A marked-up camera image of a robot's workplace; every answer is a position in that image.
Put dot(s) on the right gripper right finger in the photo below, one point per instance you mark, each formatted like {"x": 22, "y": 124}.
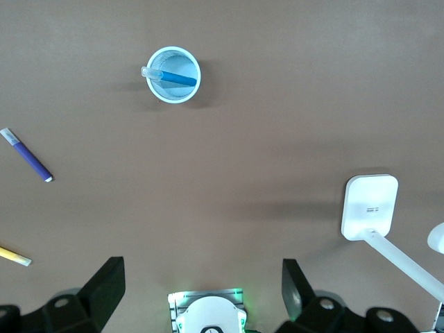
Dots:
{"x": 312, "y": 315}

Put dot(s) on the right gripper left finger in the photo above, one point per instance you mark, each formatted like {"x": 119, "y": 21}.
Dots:
{"x": 86, "y": 312}

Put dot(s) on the blue marker pen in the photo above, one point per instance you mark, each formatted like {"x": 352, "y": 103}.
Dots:
{"x": 177, "y": 79}

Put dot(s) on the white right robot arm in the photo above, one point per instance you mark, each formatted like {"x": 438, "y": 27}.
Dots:
{"x": 208, "y": 312}

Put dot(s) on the yellow marker pen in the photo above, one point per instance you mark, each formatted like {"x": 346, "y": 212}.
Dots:
{"x": 8, "y": 255}

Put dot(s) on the white flat stand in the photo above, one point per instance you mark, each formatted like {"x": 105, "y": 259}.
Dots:
{"x": 369, "y": 204}

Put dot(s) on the purple marker pen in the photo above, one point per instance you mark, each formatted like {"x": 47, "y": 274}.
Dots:
{"x": 29, "y": 157}

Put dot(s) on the brown table cover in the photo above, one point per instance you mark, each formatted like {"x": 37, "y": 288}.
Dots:
{"x": 243, "y": 156}

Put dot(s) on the translucent blue plastic cup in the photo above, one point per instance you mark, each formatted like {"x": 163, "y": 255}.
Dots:
{"x": 173, "y": 95}

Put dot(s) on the aluminium profile frame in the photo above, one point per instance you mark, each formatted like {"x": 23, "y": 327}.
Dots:
{"x": 438, "y": 317}

